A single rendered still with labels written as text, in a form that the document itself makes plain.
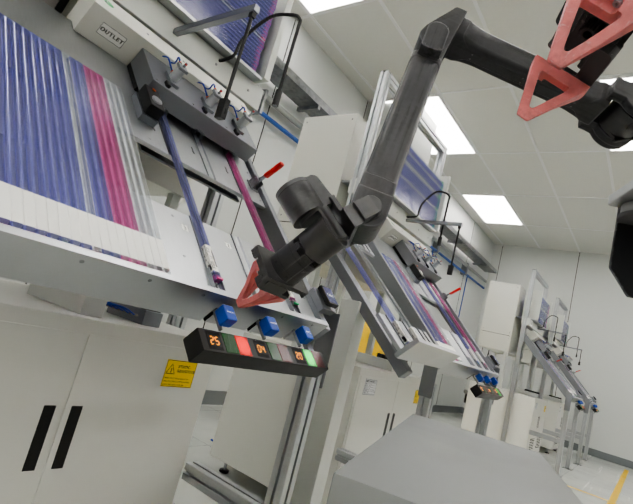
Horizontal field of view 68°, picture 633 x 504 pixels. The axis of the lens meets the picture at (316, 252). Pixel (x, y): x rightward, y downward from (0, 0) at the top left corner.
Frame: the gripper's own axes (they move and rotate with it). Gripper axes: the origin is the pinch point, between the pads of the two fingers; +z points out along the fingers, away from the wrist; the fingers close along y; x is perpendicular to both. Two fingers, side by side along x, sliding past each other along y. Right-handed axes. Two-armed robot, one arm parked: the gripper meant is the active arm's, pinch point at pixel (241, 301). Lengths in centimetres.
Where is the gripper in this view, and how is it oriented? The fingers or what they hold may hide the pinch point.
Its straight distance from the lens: 76.0
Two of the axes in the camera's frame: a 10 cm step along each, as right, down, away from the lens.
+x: 3.5, 7.6, -5.5
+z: -7.6, 5.7, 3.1
